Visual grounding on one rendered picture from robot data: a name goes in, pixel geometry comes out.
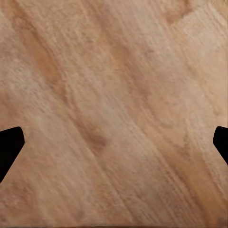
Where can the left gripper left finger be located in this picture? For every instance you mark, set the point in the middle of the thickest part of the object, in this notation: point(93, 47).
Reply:
point(11, 142)

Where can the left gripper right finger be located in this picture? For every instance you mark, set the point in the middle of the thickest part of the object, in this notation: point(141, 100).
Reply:
point(220, 141)

